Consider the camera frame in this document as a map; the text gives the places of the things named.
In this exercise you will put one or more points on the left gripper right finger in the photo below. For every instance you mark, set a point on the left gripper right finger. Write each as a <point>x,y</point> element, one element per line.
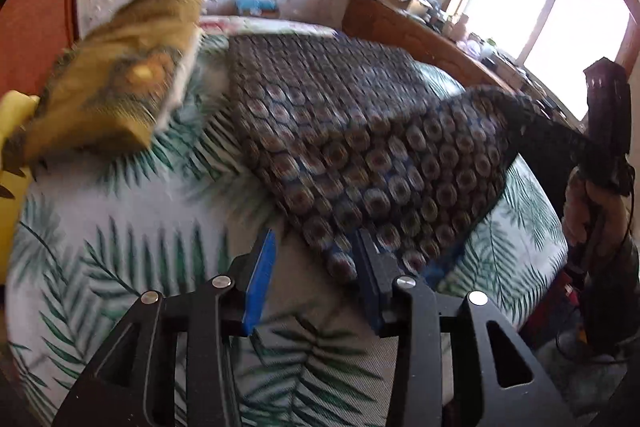
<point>459,361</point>

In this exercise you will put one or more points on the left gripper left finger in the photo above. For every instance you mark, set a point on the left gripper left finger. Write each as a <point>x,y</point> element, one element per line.
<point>130,380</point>

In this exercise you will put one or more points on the navy patterned silk garment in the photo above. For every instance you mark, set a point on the navy patterned silk garment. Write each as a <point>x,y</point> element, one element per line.
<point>348,137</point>

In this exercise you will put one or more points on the right hand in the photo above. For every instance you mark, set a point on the right hand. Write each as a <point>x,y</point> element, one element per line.
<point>593,216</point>

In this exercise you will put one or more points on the palm leaf bed sheet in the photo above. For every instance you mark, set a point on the palm leaf bed sheet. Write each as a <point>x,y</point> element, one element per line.
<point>98,231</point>

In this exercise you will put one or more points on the gold embroidered pillow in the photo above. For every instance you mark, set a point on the gold embroidered pillow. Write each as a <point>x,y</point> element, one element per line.
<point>117,86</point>

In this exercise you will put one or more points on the yellow Pikachu plush toy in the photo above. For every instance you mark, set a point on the yellow Pikachu plush toy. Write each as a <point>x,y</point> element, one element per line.
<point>15,110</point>

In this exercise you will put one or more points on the floral quilt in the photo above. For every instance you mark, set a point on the floral quilt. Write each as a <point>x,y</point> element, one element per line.
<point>230,25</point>

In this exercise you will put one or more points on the blue tissue box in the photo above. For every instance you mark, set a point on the blue tissue box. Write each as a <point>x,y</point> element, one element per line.
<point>257,8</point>

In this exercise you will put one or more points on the wooden sideboard cabinet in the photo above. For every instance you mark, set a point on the wooden sideboard cabinet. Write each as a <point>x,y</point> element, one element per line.
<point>376,21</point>

